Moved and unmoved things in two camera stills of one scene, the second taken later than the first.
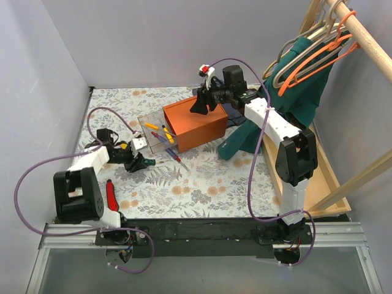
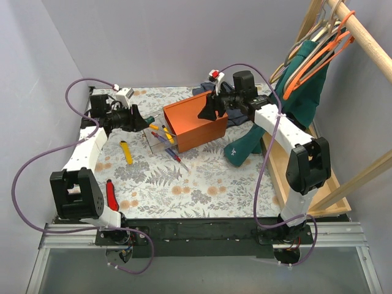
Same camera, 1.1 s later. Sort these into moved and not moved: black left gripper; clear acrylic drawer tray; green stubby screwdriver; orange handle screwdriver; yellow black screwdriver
Moved: black left gripper; green stubby screwdriver
Not moved: orange handle screwdriver; yellow black screwdriver; clear acrylic drawer tray
